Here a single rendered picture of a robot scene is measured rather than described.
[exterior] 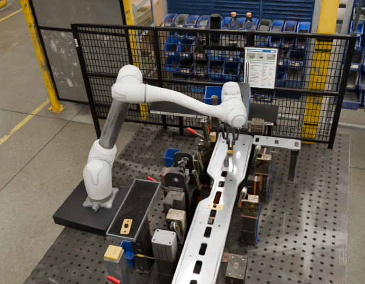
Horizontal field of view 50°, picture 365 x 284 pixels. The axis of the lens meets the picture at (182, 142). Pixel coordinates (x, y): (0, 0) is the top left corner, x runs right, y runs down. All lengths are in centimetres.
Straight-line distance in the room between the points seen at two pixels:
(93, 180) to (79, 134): 220
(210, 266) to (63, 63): 332
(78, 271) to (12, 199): 180
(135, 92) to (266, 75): 101
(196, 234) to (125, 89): 82
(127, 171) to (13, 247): 124
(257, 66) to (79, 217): 149
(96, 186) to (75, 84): 247
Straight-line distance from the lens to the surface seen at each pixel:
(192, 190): 222
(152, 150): 295
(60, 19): 441
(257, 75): 273
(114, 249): 175
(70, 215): 251
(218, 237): 194
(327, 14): 259
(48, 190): 393
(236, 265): 181
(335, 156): 297
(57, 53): 463
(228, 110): 201
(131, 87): 210
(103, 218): 244
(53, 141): 455
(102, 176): 237
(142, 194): 195
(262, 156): 232
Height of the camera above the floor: 251
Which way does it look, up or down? 37 degrees down
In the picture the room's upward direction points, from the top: 4 degrees counter-clockwise
